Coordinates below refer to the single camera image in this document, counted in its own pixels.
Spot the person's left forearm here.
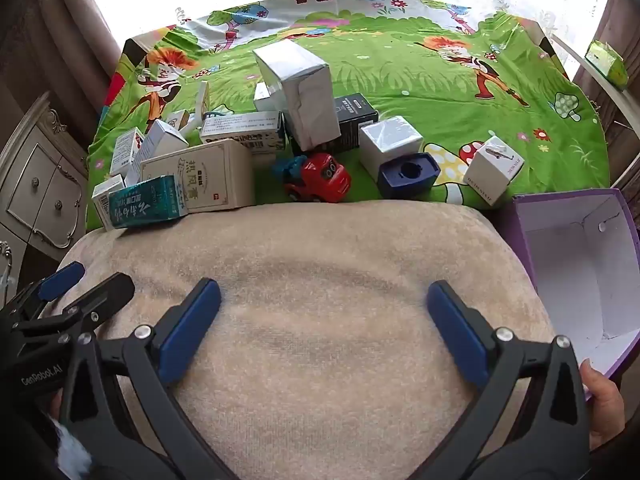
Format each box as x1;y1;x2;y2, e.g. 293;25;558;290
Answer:
47;412;93;480

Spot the large plain white box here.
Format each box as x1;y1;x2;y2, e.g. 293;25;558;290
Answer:
251;40;343;152

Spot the white medicine box with barcode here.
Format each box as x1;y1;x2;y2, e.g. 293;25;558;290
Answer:
199;111;287;155

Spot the white and grey box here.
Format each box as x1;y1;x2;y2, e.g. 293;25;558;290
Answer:
131;119;192;186

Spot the small plain white box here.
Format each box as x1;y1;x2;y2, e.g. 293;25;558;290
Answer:
252;81;287;116

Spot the green cartoon printed blanket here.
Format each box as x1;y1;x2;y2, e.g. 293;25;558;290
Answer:
85;0;613;233

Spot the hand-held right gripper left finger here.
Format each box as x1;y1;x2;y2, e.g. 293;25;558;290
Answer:
59;278;236;480

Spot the white box red print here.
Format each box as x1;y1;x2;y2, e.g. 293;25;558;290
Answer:
110;127;147;179

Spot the person's right hand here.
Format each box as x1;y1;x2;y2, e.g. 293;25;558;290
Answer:
580;362;627;453

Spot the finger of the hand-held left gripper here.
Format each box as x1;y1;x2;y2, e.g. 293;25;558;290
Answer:
0;261;86;323
10;273;136;346

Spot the red and blue toy car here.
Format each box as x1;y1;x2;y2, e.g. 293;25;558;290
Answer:
272;152;352;203

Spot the narrow white box gold print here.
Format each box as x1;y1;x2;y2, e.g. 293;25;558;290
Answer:
164;109;198;132

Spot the black box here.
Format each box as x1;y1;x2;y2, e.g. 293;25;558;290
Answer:
334;94;379;151

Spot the brown curtain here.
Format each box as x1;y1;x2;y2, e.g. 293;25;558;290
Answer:
572;0;640;171
0;0;126;126

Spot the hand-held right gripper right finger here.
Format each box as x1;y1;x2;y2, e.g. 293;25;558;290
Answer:
415;280;593;480

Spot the white ornate cabinet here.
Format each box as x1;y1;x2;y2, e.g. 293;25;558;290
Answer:
0;92;91;286

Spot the white cube box shiny wrap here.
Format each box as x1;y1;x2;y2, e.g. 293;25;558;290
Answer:
359;116;425;178

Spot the beige box with hand drawing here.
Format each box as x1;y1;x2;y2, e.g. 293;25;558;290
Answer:
140;138;257;211

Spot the white curved desk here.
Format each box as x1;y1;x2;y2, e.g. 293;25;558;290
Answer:
549;32;640;126

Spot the navy blue box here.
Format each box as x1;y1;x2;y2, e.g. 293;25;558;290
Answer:
377;152;442;199

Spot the green tissue pack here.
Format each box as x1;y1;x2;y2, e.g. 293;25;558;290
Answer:
585;39;630;92

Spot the beige plush cushion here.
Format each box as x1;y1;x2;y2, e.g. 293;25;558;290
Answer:
52;200;566;480

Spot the purple cardboard box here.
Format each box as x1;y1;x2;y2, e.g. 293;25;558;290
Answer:
500;187;640;403

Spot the white toy basketball hoop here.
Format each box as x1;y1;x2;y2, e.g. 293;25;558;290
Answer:
180;80;212;137

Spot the teal box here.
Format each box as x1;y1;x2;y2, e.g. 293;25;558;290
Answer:
107;175;190;231

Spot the white box small line drawing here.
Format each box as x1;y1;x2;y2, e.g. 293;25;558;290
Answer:
462;135;525;207

